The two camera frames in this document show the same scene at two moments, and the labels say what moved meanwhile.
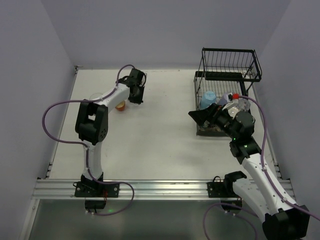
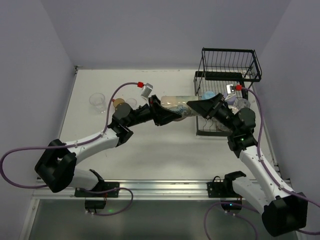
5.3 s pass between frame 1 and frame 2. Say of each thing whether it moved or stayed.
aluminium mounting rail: stayed
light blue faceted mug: stayed
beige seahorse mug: moved
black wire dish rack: stayed
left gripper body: moved
